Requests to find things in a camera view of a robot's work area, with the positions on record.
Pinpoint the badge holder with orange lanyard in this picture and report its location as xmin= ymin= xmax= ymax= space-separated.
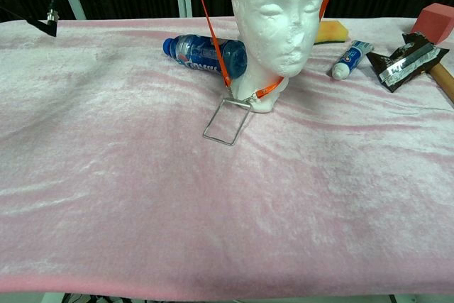
xmin=189 ymin=0 xmax=342 ymax=147

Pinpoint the white foam mannequin head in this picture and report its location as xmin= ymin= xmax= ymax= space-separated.
xmin=230 ymin=0 xmax=326 ymax=114

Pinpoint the pink plush table cloth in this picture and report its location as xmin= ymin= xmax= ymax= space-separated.
xmin=0 ymin=16 xmax=454 ymax=300

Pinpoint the blue plastic drink bottle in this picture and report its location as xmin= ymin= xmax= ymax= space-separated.
xmin=162 ymin=34 xmax=248 ymax=79

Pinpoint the blue white toothpaste tube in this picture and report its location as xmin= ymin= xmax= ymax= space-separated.
xmin=331 ymin=40 xmax=375 ymax=80

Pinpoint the yellow sponge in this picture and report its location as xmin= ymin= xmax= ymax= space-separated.
xmin=314 ymin=21 xmax=350 ymax=45

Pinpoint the brown snack wrapper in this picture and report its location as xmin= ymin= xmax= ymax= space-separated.
xmin=365 ymin=31 xmax=450 ymax=94

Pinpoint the wooden stick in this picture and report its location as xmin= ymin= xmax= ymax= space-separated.
xmin=428 ymin=63 xmax=454 ymax=105

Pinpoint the pink foam cube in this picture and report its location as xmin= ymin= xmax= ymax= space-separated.
xmin=410 ymin=3 xmax=454 ymax=45

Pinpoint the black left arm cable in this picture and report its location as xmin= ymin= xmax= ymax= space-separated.
xmin=0 ymin=0 xmax=68 ymax=38

